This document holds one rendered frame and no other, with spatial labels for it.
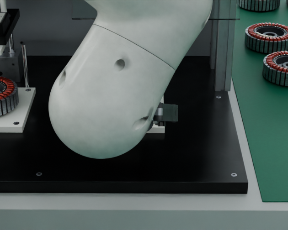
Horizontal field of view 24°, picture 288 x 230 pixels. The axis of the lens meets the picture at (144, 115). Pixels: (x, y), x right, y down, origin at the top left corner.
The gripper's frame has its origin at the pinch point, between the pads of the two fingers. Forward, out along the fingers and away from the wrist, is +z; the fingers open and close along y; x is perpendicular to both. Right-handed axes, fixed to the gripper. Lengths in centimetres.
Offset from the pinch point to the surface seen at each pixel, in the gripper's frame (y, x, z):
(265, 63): -28.3, -11.1, 30.7
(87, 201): 4.3, 13.3, -4.5
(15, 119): 18.3, 1.0, 10.1
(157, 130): -6.2, 2.6, 8.4
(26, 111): 16.9, -0.6, 12.8
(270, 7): -35, -29, 65
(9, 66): 22.4, -9.5, 23.7
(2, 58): 23.7, -10.9, 22.9
